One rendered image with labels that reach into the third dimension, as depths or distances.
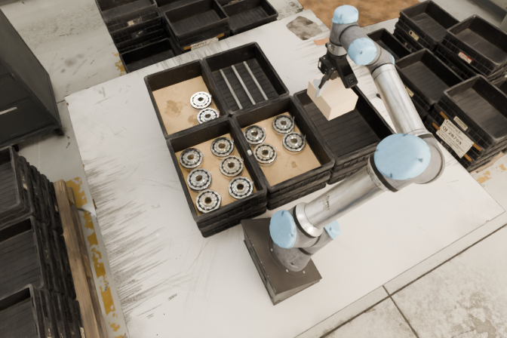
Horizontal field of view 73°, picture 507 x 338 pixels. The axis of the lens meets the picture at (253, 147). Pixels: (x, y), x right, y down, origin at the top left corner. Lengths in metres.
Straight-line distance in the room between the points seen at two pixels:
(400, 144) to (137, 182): 1.20
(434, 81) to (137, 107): 1.92
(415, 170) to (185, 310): 0.99
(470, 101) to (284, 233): 1.69
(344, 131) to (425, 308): 1.17
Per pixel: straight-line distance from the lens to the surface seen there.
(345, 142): 1.60
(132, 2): 3.08
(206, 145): 1.56
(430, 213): 1.69
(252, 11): 2.98
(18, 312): 1.97
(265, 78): 1.80
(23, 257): 2.18
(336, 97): 1.35
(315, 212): 1.04
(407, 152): 0.90
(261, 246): 1.26
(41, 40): 3.93
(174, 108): 1.73
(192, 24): 2.73
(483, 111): 2.46
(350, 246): 1.53
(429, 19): 3.15
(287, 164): 1.49
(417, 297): 2.32
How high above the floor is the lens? 2.13
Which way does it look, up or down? 58 degrees down
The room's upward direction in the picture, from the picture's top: 3 degrees counter-clockwise
